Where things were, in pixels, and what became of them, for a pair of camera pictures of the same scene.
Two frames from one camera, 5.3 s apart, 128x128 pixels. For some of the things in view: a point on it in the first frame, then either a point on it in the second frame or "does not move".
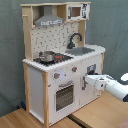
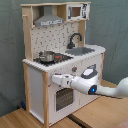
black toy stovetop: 59,58 does not move
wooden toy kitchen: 59,59 does not move
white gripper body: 98,80 → 62,79
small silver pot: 46,56 does not move
